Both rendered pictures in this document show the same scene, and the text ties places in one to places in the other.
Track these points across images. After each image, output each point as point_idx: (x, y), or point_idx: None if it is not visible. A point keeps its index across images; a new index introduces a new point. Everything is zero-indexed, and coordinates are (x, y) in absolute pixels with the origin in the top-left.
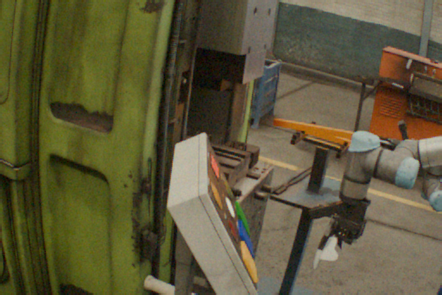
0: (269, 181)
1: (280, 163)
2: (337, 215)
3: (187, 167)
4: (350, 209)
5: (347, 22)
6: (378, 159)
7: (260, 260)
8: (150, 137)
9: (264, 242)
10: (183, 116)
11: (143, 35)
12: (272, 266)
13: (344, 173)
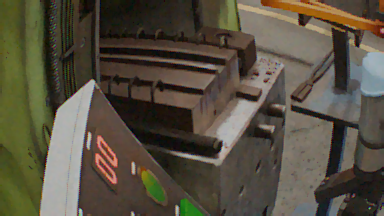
0: (282, 91)
1: (307, 24)
2: (351, 194)
3: (57, 177)
4: (366, 184)
5: None
6: None
7: (297, 181)
8: (38, 94)
9: (303, 150)
10: (92, 32)
11: None
12: (310, 186)
13: (358, 131)
